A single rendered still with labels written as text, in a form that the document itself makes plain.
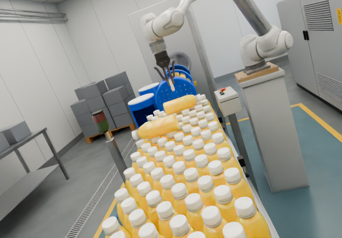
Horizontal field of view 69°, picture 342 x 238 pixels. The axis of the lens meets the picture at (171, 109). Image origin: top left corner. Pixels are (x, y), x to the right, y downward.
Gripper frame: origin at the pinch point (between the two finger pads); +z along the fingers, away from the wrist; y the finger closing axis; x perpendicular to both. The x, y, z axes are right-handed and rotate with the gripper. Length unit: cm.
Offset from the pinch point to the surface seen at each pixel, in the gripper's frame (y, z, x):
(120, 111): 155, 72, -352
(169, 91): 4.9, 6.5, -17.6
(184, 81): -7.2, 3.6, -17.7
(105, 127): 35.6, 4.5, 29.1
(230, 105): -27.1, 17.2, 18.1
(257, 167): -46, 122, -86
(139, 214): 9, 12, 94
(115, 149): 35.8, 17.7, 28.3
